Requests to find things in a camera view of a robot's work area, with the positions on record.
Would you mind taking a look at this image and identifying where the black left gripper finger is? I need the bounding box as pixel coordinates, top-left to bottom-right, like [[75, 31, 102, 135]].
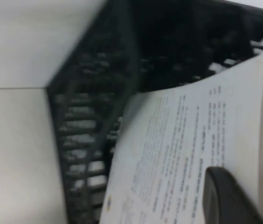
[[203, 166, 263, 224]]

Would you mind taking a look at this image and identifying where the white self-driving book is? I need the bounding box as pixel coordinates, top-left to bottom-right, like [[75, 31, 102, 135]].
[[98, 54, 263, 224]]

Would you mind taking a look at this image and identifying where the black perforated book stand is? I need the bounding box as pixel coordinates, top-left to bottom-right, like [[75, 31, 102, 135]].
[[44, 0, 263, 224]]

